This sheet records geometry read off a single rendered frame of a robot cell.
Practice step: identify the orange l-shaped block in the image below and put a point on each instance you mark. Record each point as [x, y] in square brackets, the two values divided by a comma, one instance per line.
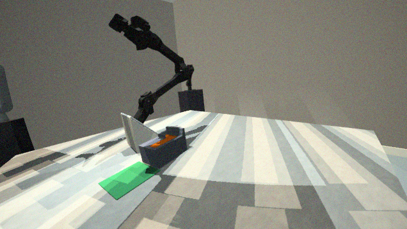
[168, 137]

